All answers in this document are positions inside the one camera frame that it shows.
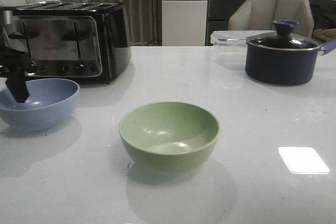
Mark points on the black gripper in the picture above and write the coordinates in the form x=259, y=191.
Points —
x=14, y=63

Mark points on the blue bowl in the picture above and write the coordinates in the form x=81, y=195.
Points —
x=51, y=101

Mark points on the green bowl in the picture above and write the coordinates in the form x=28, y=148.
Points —
x=169, y=137

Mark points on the black and steel toaster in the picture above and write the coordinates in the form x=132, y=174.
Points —
x=88, y=43

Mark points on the white refrigerator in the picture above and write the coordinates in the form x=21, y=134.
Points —
x=184, y=22

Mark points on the clear plastic food container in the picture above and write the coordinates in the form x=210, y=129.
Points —
x=230, y=48

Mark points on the dark kitchen counter cabinet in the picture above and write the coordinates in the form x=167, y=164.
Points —
x=225, y=3

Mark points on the beige chair on right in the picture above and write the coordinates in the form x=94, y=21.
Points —
x=260, y=14

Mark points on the dark blue saucepan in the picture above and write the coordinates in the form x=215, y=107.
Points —
x=284, y=64

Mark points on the glass lid with blue knob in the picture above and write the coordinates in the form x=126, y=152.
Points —
x=283, y=38

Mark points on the tan cushion at right edge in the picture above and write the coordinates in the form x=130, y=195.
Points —
x=324, y=35

